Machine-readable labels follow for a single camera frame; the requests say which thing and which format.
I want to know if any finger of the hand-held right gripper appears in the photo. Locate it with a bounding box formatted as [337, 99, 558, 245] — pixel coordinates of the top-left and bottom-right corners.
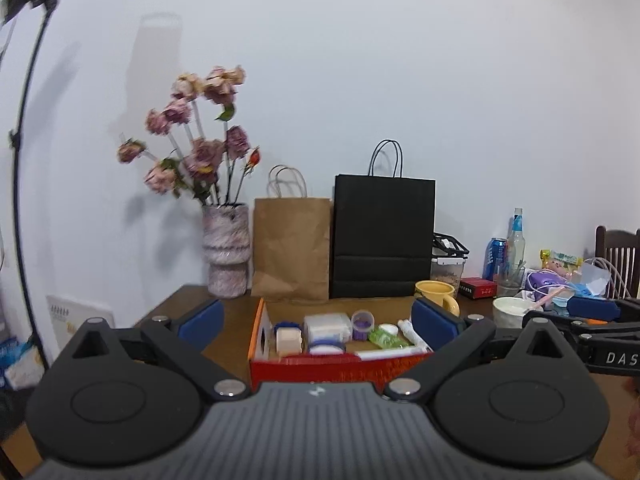
[566, 295, 640, 323]
[522, 309, 640, 347]

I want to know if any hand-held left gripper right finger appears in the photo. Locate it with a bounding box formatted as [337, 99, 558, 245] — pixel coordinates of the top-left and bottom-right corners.
[382, 297, 588, 403]

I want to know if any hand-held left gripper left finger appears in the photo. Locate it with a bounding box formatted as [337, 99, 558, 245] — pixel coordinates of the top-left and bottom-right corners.
[65, 299, 251, 402]

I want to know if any white plastic bottle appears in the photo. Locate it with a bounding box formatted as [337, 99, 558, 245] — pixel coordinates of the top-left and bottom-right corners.
[397, 318, 432, 352]

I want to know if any green bottle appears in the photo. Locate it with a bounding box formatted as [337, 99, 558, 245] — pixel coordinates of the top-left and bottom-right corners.
[369, 324, 409, 349]

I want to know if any beige round box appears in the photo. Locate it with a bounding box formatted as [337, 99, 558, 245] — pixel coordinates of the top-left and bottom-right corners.
[274, 322, 304, 357]

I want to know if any red cardboard box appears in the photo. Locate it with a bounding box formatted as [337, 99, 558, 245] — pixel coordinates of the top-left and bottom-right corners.
[248, 295, 436, 397]

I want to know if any white box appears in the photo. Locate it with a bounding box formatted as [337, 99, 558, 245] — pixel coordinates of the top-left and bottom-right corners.
[303, 313, 352, 346]

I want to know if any blue tissue pack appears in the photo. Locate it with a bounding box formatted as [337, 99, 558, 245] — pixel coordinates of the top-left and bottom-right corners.
[564, 280, 609, 307]

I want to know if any pink spoon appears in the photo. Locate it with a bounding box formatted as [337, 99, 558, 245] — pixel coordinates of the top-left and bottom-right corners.
[520, 294, 557, 314]

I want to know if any yellow mug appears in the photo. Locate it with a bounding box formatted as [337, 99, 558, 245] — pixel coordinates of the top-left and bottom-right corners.
[414, 280, 461, 318]

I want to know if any translucent white container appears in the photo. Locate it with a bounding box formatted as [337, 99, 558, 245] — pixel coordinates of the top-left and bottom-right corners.
[579, 259, 614, 292]

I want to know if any purple device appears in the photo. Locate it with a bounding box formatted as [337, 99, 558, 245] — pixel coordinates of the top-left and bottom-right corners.
[527, 268, 577, 302]

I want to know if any white bowl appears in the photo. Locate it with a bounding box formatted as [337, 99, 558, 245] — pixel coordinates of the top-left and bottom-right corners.
[492, 296, 533, 330]

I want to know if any dark wooden chair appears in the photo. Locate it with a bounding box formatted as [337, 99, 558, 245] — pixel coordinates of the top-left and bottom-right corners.
[594, 225, 640, 302]

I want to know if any clear container with black lid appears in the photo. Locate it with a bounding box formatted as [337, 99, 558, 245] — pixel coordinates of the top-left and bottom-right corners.
[430, 232, 470, 287]

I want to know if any small red box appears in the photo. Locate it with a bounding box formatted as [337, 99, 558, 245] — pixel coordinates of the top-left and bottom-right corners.
[458, 277, 499, 300]

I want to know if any colourful snack packet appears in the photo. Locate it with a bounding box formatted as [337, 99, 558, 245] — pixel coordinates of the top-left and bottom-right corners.
[539, 248, 584, 277]

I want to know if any clear drinking glass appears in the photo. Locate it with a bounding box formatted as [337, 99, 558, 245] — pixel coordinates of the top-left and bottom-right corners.
[496, 262, 526, 298]

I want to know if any pink textured vase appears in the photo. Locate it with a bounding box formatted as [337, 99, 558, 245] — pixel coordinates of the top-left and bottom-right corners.
[201, 203, 250, 299]

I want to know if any blue soda can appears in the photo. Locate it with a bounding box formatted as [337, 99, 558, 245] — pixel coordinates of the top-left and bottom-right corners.
[483, 237, 509, 282]

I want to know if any black paper bag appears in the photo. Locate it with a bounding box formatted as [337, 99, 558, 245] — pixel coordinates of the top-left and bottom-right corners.
[329, 138, 437, 300]

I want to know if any brown paper bag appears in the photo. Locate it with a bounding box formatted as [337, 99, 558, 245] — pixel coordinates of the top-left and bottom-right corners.
[251, 164, 334, 304]

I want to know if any dried rose bouquet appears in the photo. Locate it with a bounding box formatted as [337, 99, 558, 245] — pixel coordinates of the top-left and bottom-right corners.
[117, 64, 262, 207]

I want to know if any blue white plastic packet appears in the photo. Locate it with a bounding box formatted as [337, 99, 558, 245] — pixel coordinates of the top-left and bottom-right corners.
[0, 337, 47, 392]

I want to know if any white wall socket panel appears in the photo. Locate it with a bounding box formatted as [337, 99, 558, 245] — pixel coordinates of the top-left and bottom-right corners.
[45, 294, 116, 357]

